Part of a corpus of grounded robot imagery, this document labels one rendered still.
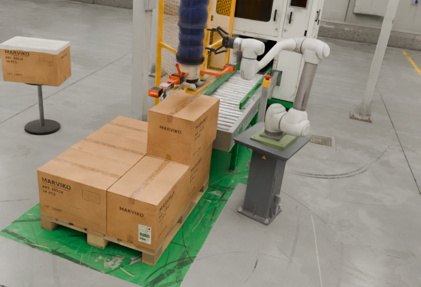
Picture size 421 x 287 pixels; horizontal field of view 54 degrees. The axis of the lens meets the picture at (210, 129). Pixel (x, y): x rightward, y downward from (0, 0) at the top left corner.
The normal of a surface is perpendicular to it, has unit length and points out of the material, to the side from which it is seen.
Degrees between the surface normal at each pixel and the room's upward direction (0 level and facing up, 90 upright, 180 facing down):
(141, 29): 92
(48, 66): 90
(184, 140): 90
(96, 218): 90
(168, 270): 0
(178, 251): 0
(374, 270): 0
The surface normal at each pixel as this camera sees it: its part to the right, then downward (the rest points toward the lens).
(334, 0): -0.24, 0.39
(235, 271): 0.10, -0.90
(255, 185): -0.55, 0.30
